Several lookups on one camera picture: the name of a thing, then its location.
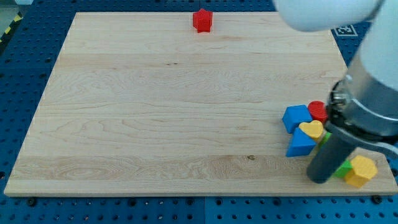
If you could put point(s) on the red star block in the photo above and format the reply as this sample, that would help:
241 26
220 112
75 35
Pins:
202 20

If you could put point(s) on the red cylinder block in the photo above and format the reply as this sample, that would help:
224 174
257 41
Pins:
317 111

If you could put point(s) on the blue cube block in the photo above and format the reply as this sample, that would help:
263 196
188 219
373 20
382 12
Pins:
294 115

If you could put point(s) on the green block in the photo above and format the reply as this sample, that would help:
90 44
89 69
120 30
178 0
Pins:
345 167

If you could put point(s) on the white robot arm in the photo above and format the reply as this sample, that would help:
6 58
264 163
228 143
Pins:
378 49

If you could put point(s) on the blue triangle block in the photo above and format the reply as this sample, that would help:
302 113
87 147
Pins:
300 144

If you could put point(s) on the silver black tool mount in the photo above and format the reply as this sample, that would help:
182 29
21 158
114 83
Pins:
362 111

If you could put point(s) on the white fiducial marker tag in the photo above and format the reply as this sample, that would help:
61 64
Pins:
345 31

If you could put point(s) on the yellow black hazard tape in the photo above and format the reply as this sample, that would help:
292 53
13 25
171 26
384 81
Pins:
11 28

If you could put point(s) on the yellow heart block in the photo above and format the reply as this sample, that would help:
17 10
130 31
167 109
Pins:
313 129

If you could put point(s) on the yellow hexagon block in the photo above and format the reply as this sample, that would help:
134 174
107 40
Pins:
363 170

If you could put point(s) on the light wooden board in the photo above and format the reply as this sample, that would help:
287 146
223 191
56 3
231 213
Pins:
141 104

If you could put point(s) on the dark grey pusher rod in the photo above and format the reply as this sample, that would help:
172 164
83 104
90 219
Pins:
329 158

